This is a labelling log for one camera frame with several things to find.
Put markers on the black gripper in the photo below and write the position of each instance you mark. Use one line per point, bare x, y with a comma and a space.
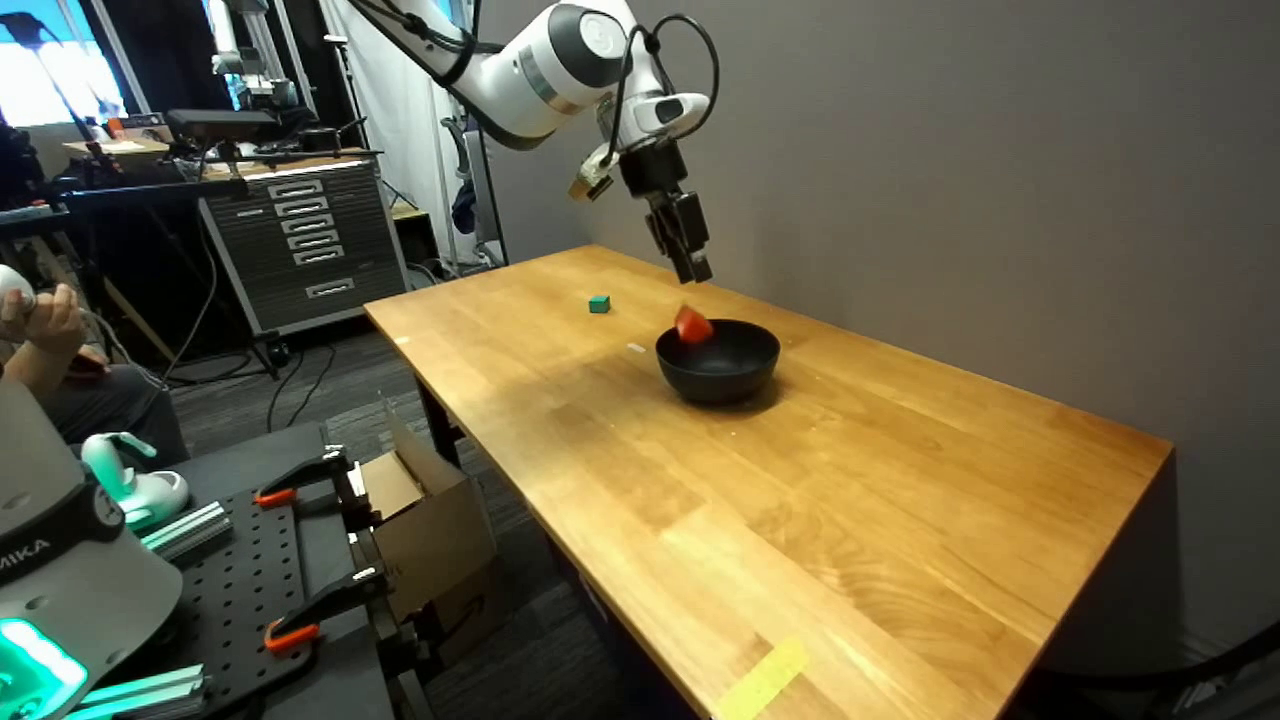
652, 171

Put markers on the red block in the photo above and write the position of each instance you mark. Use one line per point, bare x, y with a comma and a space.
688, 325

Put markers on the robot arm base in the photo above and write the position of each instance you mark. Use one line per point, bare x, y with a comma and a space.
52, 560

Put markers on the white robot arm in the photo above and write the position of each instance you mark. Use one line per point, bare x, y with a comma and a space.
533, 64

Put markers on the black bowl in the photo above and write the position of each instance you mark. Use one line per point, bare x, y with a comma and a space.
723, 371

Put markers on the green block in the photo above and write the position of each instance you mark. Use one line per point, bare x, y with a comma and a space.
602, 307

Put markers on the dark cabinet white labels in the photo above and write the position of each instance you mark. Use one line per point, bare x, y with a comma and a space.
302, 244

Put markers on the cardboard box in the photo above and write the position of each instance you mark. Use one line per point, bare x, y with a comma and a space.
425, 533

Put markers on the yellow tape strip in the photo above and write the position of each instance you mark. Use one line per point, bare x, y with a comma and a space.
762, 683

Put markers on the cluttered background desk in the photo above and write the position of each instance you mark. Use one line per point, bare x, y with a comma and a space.
203, 154

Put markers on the aluminium extrusion bar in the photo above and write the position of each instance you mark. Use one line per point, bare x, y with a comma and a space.
187, 528
134, 692

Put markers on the white curved device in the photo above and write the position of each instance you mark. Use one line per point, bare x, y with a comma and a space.
126, 480

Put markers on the seated person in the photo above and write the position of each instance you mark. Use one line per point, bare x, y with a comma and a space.
93, 401

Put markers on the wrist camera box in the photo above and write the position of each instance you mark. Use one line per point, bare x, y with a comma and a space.
596, 171

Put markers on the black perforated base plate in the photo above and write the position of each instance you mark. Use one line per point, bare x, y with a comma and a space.
253, 586

